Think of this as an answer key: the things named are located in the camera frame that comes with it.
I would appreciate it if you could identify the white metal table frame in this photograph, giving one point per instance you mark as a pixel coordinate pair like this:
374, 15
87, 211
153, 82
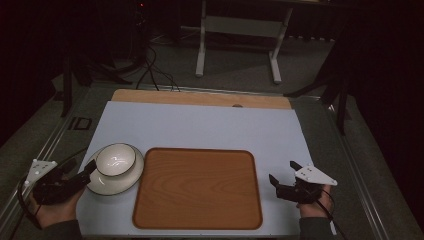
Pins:
240, 26

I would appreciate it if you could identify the white plate with dark rim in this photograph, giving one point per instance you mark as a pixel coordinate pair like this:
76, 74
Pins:
113, 185

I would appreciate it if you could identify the person's left hand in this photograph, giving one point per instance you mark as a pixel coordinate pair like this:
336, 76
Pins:
56, 213

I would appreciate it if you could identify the black floor socket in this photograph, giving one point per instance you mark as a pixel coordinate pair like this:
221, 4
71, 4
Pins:
80, 123

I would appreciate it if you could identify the pale blue table mat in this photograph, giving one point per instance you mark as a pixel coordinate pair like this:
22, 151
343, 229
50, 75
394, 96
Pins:
200, 126

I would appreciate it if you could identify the black stand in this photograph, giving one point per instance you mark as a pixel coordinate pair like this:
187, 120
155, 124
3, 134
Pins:
68, 86
340, 100

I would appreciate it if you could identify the wooden tray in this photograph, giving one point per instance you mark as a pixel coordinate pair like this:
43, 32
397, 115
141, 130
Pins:
196, 190

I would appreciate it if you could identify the white bowl with dark rim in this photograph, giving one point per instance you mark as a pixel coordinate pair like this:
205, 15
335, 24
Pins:
115, 160

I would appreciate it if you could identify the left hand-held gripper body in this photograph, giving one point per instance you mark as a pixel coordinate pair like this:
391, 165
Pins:
53, 188

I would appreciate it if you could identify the person's right hand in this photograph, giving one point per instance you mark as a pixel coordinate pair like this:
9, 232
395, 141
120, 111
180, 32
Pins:
315, 210

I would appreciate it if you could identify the aluminium floor rail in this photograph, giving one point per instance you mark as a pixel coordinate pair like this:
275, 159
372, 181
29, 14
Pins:
43, 150
353, 166

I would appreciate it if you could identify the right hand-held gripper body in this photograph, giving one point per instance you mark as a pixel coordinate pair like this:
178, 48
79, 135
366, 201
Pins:
301, 191

